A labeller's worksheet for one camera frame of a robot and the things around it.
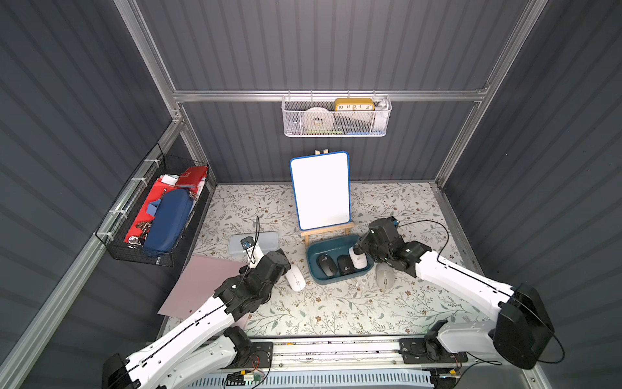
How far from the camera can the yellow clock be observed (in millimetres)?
884

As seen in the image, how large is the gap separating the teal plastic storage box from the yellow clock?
506 mm

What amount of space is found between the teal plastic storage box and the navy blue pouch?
17.8 inches

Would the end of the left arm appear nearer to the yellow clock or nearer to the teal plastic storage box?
the teal plastic storage box

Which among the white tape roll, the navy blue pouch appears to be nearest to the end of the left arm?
the navy blue pouch

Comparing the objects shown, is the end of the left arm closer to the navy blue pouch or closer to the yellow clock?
the navy blue pouch

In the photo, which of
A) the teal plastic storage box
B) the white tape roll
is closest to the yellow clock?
the white tape roll

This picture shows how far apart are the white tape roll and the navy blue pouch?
0.47 meters

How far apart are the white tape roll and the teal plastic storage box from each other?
447 mm

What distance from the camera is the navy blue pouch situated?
0.65m

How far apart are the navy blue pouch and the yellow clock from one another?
0.61 meters

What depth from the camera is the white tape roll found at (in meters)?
0.84

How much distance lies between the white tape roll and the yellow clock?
0.05 m

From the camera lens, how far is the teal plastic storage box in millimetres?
899
